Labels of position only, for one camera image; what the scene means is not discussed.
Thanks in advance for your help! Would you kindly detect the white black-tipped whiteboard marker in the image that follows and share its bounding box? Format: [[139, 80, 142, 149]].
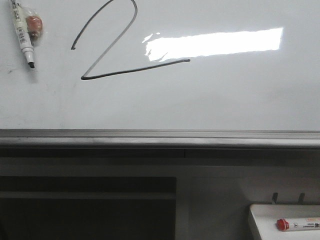
[[9, 0, 35, 69]]

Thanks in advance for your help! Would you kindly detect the red round magnet with tape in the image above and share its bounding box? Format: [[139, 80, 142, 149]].
[[24, 7, 43, 41]]

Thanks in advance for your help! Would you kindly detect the white whiteboard surface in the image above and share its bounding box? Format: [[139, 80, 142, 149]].
[[0, 0, 320, 131]]

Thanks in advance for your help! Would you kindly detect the grey aluminium whiteboard ledge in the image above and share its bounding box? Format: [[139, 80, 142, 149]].
[[0, 129, 320, 158]]

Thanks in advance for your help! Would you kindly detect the left black tray hook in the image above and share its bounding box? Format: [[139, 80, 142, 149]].
[[271, 192, 278, 205]]

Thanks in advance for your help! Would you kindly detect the black tray hook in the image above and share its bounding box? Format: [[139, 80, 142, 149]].
[[271, 192, 278, 205], [297, 192, 305, 205]]

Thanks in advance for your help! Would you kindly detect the right black tray hook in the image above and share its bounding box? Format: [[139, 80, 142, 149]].
[[297, 192, 305, 205]]

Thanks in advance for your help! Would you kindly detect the red-capped white marker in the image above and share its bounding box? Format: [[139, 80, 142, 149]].
[[275, 218, 320, 232]]

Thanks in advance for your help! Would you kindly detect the white marker tray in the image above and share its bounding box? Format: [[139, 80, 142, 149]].
[[248, 204, 320, 240]]

